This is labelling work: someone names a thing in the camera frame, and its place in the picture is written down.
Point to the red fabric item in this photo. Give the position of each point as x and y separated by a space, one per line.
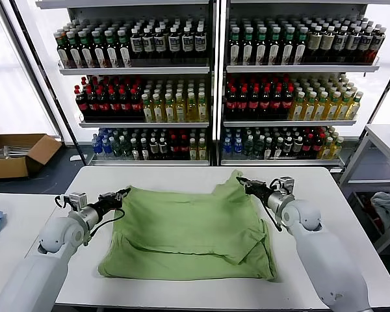
376 221

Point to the small green tinted bottle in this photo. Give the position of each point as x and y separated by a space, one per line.
258 148
115 149
249 148
125 149

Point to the small cola bottle red label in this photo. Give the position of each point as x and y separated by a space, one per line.
174 149
307 147
317 146
183 149

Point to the grey metal shelf unit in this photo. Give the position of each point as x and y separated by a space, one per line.
295 69
132 71

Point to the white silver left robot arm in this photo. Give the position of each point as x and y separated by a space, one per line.
52 234

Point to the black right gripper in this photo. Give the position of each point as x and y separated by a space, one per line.
261 193

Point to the dark bottle green neck label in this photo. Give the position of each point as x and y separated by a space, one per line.
63 54
261 49
287 49
97 54
110 54
248 49
235 49
73 54
300 48
85 54
274 49
123 54

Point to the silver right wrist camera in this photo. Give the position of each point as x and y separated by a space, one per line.
286 185

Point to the yellow drink bottle white cap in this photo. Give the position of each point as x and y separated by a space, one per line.
147 111
309 110
179 111
297 110
332 110
354 109
320 110
169 111
190 111
344 110
201 110
157 111

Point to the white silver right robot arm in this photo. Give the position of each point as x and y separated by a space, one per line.
325 253

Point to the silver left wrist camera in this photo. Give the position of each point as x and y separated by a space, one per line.
77 200

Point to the small dark bottle beige label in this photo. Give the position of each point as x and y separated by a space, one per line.
288 147
153 149
162 149
297 147

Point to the green short-sleeve shirt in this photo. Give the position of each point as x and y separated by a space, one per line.
182 227

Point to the small yellow drink bottle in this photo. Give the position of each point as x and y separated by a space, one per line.
192 151
327 149
337 149
201 151

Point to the dark bottle white blue label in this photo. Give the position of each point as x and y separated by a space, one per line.
186 44
365 45
147 45
353 44
159 44
136 45
199 44
173 44
340 44

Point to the small dark bottle white label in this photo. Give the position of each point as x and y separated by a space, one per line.
134 151
143 151
268 149
279 149

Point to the silver metal rods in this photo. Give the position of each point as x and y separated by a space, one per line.
9 151

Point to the brown cardboard box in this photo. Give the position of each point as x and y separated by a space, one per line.
6 168

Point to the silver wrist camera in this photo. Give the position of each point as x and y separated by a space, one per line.
286 185
77 200

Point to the small blue water bottle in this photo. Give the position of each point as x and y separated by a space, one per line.
96 147
238 147
227 147
106 148

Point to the reddish drink bottle white label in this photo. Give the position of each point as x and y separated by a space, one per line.
376 45

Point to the light grey garment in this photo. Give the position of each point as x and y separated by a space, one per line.
388 207

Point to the grey metal side table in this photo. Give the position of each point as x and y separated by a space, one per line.
385 137

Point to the cola bottle red cap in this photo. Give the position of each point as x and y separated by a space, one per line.
81 105
103 106
253 105
231 105
135 106
92 106
287 105
276 105
114 106
265 105
243 105
124 106

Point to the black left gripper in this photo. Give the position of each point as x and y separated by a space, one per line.
104 207

